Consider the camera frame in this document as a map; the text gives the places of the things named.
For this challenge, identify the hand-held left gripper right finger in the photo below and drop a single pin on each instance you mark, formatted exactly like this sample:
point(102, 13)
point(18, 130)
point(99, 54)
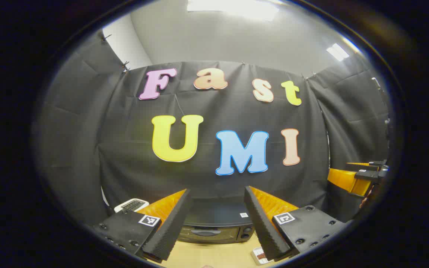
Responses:
point(264, 230)

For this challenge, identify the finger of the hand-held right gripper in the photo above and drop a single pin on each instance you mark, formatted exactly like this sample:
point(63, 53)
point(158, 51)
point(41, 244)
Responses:
point(376, 163)
point(345, 180)

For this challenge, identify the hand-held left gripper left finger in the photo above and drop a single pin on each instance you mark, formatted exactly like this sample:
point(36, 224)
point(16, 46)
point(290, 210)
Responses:
point(169, 230)

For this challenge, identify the brown meat piece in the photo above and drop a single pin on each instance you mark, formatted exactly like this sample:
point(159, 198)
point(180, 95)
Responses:
point(259, 255)

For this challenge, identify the black electric oven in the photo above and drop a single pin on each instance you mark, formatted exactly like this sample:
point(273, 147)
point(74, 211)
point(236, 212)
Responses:
point(214, 219)

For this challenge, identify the white ribbed tray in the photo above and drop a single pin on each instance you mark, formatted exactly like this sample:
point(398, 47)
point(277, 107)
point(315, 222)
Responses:
point(253, 252)

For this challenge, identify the dark upright stand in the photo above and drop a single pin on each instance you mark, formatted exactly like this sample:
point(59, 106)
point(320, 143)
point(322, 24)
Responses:
point(387, 130)

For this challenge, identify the white toaster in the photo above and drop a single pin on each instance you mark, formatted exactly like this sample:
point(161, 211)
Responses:
point(130, 204)

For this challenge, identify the ceiling light panel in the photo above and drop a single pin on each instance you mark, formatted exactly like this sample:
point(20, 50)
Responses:
point(337, 52)
point(233, 9)

